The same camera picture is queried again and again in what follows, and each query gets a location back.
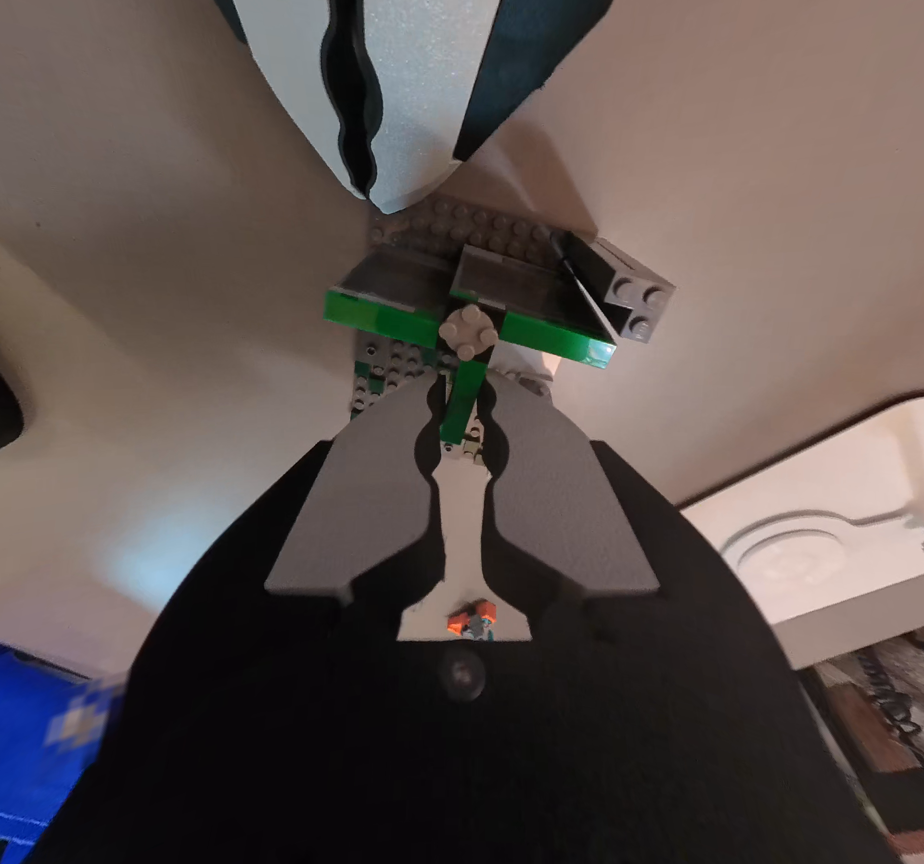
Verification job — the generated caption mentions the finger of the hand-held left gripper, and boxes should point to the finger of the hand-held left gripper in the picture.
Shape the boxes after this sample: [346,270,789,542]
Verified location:
[214,0,378,203]
[358,0,504,217]

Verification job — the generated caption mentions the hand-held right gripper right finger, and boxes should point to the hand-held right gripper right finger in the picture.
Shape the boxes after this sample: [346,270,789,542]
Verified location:
[476,376,662,599]

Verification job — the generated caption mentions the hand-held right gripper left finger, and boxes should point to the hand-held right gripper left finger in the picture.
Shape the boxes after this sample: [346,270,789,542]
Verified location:
[263,372,450,599]

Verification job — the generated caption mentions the grey green toy brick model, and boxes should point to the grey green toy brick model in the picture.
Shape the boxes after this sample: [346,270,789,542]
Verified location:
[322,194,677,462]

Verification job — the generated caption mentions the small orange brick figure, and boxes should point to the small orange brick figure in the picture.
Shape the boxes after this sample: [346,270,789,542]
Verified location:
[445,599,501,642]

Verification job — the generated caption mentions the white plastic tray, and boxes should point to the white plastic tray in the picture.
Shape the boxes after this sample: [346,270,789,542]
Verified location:
[680,394,924,672]

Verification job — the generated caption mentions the black rounded object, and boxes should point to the black rounded object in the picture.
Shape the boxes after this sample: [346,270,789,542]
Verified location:
[0,366,27,451]

